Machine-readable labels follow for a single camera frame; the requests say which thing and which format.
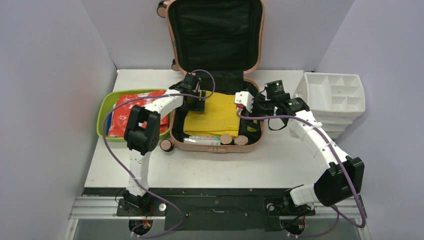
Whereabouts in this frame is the yellow box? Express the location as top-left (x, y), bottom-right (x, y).
top-left (183, 92), bottom-right (240, 137)

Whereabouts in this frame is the pink hard-shell suitcase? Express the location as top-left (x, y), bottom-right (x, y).
top-left (156, 0), bottom-right (266, 154)

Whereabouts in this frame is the white plastic drawer organizer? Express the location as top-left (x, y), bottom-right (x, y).
top-left (292, 72), bottom-right (366, 140)

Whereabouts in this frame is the red snack bag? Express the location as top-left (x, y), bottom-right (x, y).
top-left (106, 89), bottom-right (166, 140)

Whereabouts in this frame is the green plastic tray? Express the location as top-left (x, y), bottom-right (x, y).
top-left (97, 88), bottom-right (161, 142)

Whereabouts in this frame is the blue towel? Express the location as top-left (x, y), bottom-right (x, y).
top-left (105, 113), bottom-right (113, 135)

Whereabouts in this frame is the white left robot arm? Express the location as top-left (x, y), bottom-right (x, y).
top-left (123, 73), bottom-right (206, 215)

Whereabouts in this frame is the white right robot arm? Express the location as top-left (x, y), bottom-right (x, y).
top-left (246, 80), bottom-right (365, 214)

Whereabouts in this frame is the small green bottle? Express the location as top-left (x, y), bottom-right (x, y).
top-left (245, 120), bottom-right (260, 133)

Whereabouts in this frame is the white toothpaste box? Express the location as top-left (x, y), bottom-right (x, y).
top-left (183, 135), bottom-right (221, 146)

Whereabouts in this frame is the octagonal pink jar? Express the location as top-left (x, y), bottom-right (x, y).
top-left (233, 135), bottom-right (249, 146)

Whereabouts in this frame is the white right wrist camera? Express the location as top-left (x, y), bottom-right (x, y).
top-left (234, 91), bottom-right (254, 113)

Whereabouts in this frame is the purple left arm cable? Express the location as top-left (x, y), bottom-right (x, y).
top-left (101, 69), bottom-right (216, 239)

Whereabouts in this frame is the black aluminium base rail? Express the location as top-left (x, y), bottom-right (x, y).
top-left (68, 187), bottom-right (367, 240)

